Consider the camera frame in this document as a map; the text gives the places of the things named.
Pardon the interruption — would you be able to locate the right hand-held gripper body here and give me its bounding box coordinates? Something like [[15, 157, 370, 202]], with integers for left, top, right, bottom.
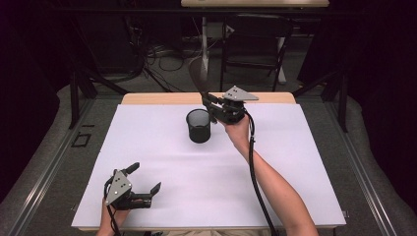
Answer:
[[209, 85, 260, 126]]

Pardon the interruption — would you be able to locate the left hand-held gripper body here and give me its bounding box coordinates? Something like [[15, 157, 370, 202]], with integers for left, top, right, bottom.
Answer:
[[103, 168, 153, 211]]

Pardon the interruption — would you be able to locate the black mesh cup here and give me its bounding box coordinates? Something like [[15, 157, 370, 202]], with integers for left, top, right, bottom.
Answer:
[[185, 108, 213, 145]]

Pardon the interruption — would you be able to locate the person's right hand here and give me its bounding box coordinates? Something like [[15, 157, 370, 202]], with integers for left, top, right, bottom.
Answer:
[[223, 113, 253, 152]]

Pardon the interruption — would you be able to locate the person's left hand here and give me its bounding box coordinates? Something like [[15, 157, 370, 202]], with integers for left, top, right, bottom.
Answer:
[[100, 197, 146, 228]]

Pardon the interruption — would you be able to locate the white table mat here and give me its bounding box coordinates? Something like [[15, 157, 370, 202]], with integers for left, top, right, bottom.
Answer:
[[71, 103, 347, 229]]

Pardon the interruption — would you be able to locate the wooden table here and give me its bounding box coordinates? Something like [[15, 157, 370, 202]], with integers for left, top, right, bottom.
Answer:
[[78, 91, 339, 232]]

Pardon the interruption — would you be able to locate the wooden desk with white legs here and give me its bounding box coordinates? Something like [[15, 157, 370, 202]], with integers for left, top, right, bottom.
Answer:
[[180, 0, 330, 85]]

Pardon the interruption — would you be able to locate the black folding chair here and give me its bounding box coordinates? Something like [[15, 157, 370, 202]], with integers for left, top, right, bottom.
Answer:
[[218, 13, 295, 93]]

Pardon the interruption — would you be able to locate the black metal stand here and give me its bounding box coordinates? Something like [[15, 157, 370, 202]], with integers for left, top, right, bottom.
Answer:
[[290, 68, 350, 134], [68, 68, 131, 130]]

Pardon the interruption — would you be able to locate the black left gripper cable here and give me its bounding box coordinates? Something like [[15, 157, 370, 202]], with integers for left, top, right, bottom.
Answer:
[[103, 179, 123, 236]]

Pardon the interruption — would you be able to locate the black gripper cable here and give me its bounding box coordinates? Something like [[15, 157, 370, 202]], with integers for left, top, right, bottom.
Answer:
[[245, 110, 280, 236], [103, 179, 123, 236]]

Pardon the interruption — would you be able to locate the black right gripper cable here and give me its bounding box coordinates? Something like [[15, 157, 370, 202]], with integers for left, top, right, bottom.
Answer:
[[245, 110, 280, 236]]

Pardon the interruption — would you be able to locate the bundle of floor cables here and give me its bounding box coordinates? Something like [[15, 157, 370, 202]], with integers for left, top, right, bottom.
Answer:
[[129, 16, 205, 93]]

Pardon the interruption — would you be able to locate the aluminium floor rail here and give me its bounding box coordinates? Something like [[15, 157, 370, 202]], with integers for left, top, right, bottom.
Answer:
[[323, 97, 399, 236], [5, 97, 96, 236]]

